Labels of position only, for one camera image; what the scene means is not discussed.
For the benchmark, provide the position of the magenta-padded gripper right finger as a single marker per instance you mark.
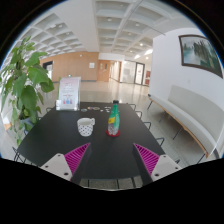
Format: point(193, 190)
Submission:
point(165, 166)

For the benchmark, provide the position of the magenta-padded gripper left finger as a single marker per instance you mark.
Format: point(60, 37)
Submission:
point(56, 165)

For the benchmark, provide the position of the green plastic drink bottle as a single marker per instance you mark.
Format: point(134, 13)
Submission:
point(113, 120)

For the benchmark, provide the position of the white polka-dot mug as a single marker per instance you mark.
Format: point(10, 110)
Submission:
point(85, 128)

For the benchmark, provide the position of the small round patterned disc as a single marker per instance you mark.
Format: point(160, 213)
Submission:
point(90, 108)
point(84, 109)

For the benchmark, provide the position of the green leafy potted plant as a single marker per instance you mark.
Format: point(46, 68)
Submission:
point(26, 90)

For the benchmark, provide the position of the dark-framed glass door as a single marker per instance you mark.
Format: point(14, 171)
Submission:
point(139, 74)

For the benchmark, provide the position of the dark-framed landscape painting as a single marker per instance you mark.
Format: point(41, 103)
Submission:
point(200, 53)

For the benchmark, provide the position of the recessed ceiling lights group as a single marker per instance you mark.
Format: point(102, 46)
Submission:
point(109, 19)

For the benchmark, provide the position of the long white wall bench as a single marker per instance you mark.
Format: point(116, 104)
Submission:
point(193, 111)

